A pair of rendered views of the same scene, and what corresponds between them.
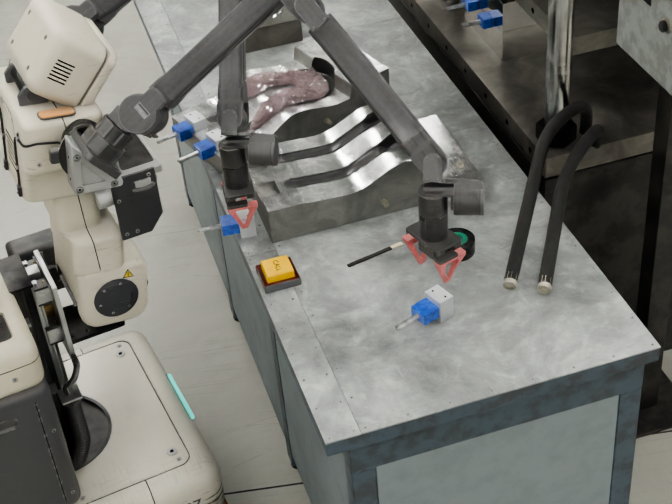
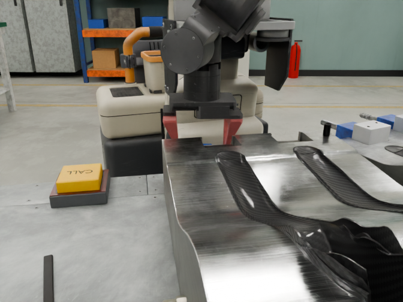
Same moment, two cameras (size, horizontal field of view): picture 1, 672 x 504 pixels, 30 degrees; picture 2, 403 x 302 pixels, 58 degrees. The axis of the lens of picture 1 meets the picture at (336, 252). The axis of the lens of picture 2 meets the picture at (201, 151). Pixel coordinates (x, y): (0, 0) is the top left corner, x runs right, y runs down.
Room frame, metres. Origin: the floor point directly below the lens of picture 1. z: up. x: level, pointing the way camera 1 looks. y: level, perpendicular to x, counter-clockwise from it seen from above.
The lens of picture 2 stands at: (2.33, -0.35, 1.08)
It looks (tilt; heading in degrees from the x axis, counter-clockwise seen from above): 22 degrees down; 95
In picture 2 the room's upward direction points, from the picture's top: straight up
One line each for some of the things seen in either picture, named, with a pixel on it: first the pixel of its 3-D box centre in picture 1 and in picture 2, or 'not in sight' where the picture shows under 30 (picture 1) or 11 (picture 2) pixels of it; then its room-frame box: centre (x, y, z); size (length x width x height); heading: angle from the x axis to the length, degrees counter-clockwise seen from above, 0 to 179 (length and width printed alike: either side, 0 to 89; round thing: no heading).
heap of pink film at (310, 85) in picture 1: (279, 88); not in sight; (2.74, 0.10, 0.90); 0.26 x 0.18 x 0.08; 122
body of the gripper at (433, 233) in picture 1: (433, 226); not in sight; (1.94, -0.19, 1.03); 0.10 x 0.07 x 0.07; 33
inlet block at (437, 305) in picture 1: (421, 313); not in sight; (1.92, -0.16, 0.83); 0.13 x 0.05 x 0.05; 123
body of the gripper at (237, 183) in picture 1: (236, 175); (201, 85); (2.29, 0.20, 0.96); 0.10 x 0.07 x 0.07; 9
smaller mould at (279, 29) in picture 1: (261, 25); not in sight; (3.20, 0.15, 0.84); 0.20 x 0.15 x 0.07; 104
